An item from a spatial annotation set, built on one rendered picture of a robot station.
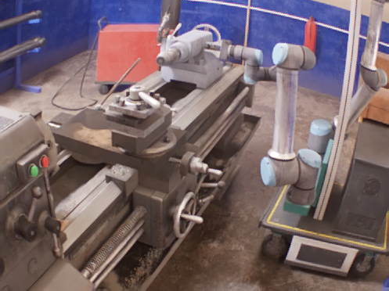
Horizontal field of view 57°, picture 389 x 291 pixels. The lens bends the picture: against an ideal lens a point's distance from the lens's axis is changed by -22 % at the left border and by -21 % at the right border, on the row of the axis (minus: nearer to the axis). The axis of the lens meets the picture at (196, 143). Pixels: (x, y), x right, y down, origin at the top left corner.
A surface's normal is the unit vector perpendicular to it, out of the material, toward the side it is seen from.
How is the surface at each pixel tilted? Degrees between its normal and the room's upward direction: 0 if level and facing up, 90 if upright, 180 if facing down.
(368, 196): 90
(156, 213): 90
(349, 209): 90
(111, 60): 90
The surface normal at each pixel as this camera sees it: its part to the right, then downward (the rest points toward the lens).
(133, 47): -0.02, 0.46
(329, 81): -0.36, 0.40
